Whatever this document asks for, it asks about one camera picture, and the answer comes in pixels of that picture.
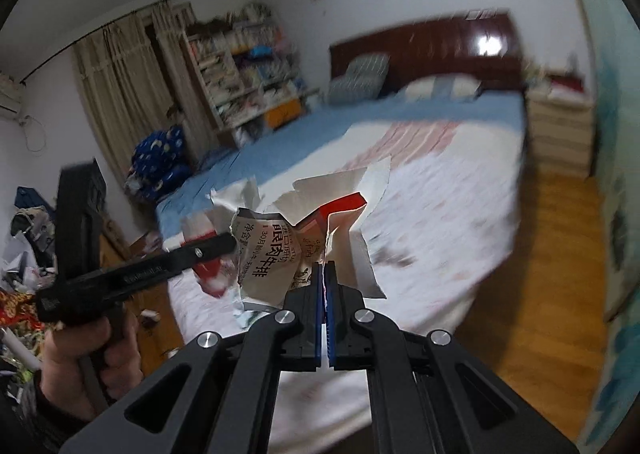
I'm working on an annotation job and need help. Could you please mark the white power cable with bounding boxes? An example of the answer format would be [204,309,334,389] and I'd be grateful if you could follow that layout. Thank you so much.
[21,113,49,153]

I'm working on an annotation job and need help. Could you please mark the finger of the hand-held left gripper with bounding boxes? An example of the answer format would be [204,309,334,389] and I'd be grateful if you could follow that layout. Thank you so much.
[162,233,238,267]

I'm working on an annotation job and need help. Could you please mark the grey checked pillow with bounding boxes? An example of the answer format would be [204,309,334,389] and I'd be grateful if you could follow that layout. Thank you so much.
[344,53,392,81]
[327,74,385,104]

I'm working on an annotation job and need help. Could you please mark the curtain rod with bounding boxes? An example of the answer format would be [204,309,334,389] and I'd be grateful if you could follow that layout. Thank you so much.
[20,0,254,85]

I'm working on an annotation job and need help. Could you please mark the light wooden nightstand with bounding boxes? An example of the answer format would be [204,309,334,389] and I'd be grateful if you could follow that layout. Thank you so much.
[525,75,597,180]

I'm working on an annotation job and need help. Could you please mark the blue bedsheet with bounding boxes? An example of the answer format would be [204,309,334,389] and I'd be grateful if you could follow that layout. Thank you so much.
[155,89,528,220]

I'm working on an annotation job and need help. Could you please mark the cream blanket with pink leaves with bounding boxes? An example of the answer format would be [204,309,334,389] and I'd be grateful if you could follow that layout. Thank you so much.
[330,121,526,177]

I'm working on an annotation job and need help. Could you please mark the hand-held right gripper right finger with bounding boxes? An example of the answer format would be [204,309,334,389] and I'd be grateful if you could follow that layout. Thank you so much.
[324,261,581,454]

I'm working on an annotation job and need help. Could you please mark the white bookshelf with books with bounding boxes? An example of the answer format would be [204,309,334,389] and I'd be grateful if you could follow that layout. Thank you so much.
[181,3,322,149]

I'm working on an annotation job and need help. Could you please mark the white air conditioner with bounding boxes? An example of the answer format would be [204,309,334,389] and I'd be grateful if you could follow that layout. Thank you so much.
[0,72,26,121]

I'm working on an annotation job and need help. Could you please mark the torn paper food package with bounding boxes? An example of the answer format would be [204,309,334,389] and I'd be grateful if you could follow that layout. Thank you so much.
[182,157,393,320]

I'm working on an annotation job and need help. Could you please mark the beige curtain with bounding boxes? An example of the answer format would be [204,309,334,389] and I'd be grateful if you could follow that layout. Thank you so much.
[72,2,197,176]

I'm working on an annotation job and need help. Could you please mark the red flat box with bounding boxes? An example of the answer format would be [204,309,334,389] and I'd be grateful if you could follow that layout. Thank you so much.
[547,74,587,100]

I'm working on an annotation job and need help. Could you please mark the white fleece blanket pink print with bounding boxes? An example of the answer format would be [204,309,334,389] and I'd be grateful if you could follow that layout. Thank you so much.
[167,154,527,454]

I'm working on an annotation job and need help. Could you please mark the person's left hand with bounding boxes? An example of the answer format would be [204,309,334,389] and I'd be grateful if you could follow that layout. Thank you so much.
[40,304,144,411]

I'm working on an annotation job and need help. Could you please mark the blue star-print bundle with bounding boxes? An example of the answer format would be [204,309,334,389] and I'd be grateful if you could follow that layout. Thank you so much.
[125,124,194,203]

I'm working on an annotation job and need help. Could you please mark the white pillow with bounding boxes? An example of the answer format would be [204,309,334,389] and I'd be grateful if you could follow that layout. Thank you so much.
[400,76,484,103]

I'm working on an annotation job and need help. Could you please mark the person's left forearm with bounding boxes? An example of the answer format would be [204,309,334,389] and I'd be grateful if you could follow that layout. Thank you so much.
[0,376,98,454]

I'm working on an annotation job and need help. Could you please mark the teal floral cloth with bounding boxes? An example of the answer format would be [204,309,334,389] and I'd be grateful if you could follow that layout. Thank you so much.
[575,0,640,454]

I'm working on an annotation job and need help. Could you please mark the dark wooden headboard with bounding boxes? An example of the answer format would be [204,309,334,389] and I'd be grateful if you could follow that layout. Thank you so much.
[329,9,526,96]

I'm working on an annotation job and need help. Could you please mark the pile of mixed clutter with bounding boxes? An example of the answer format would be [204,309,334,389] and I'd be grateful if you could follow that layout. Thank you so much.
[0,184,67,385]

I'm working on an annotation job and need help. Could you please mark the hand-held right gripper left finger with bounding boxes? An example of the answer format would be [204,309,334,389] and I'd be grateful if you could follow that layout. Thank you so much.
[60,261,326,454]

